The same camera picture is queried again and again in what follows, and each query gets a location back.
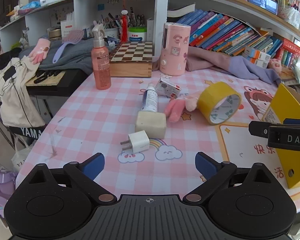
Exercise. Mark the wooden chess box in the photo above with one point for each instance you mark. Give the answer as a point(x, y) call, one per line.
point(131, 59)

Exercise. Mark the red tassel ornament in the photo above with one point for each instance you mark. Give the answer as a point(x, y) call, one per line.
point(124, 32)

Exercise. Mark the pink pig plush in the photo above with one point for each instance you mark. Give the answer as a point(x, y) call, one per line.
point(275, 64)

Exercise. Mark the grey folded clothing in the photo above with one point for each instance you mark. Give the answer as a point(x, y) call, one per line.
point(73, 57)

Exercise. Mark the purple hair brush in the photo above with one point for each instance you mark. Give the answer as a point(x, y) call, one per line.
point(73, 38)

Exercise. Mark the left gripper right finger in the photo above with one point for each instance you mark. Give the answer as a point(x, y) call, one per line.
point(217, 175)

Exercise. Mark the white cream tube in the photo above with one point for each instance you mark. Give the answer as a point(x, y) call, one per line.
point(150, 99)

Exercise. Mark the yellow tape roll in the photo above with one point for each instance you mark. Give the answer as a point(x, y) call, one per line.
point(218, 103)

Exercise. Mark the white shelf unit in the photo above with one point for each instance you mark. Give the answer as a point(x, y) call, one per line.
point(85, 12)

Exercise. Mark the cream tote bag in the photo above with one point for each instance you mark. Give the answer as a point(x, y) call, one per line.
point(16, 106)

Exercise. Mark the white green pen jar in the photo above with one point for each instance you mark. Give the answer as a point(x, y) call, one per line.
point(136, 34)

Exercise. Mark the purple pink cloth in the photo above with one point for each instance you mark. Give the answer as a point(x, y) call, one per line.
point(237, 66)

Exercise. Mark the pink knit glove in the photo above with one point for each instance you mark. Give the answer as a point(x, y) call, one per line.
point(40, 51)

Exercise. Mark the pink plush glove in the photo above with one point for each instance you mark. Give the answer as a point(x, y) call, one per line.
point(175, 107)

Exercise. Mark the black keyboard piano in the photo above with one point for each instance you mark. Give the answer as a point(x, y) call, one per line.
point(56, 82)

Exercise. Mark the pink checkered tablecloth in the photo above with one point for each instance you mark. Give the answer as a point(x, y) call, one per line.
point(145, 153)

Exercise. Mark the purple backpack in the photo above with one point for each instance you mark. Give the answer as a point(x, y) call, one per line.
point(7, 187)

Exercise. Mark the row of books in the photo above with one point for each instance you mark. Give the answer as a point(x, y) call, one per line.
point(211, 30)

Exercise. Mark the small white pink box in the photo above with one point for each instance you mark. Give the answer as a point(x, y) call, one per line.
point(165, 87)

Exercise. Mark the pink spray bottle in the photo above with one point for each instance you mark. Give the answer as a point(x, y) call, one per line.
point(100, 59)

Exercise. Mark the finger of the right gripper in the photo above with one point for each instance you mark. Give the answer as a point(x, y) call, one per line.
point(288, 121)
point(261, 129)

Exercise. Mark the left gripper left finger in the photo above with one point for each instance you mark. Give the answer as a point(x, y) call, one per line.
point(82, 177)

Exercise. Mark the blue phone on shelf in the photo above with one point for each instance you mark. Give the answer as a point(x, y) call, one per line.
point(268, 5)

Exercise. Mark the yellow cardboard box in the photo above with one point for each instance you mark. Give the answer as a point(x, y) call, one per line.
point(284, 114)

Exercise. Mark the white power adapter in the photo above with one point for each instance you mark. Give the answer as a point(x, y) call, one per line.
point(137, 142)

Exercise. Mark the orange white medicine boxes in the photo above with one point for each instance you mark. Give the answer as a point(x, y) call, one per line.
point(256, 57)

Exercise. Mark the pink cylindrical humidifier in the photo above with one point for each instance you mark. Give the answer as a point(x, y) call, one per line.
point(175, 46)

